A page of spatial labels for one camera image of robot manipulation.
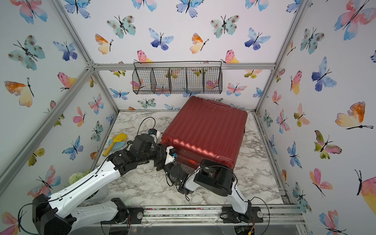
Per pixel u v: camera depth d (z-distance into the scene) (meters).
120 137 1.04
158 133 0.71
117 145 1.01
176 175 0.65
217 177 0.51
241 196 0.57
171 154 0.70
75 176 0.71
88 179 0.45
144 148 0.57
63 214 0.40
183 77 0.97
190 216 0.75
